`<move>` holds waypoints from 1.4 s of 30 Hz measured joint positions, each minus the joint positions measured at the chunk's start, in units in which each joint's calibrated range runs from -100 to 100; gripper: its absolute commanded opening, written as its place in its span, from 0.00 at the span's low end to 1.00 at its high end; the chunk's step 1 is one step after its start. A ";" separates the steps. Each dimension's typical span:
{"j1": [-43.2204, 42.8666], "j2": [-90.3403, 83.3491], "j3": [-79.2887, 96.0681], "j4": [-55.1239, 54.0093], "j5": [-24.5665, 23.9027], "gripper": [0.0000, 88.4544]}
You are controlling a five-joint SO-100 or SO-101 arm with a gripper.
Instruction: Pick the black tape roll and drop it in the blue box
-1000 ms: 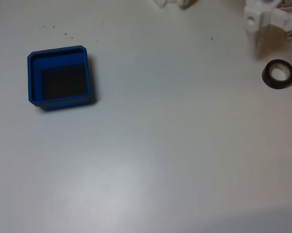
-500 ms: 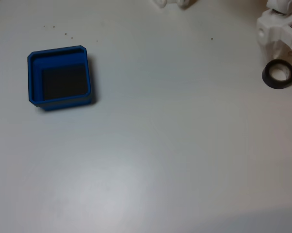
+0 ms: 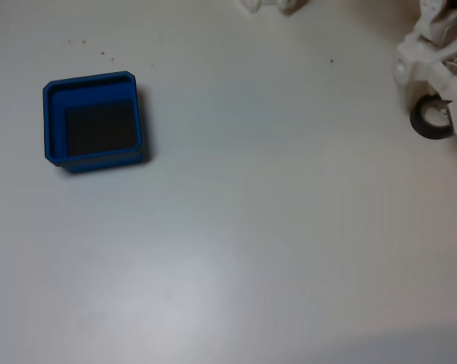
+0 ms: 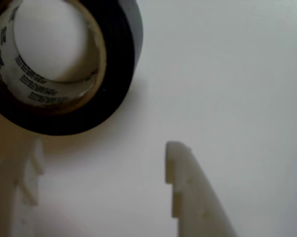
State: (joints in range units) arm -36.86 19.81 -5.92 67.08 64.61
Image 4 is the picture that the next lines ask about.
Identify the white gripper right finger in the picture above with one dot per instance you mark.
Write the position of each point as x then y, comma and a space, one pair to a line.
195, 197

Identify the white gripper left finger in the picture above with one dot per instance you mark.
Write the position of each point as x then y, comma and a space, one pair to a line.
12, 187

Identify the black tape roll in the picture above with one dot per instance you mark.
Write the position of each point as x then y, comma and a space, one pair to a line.
119, 74

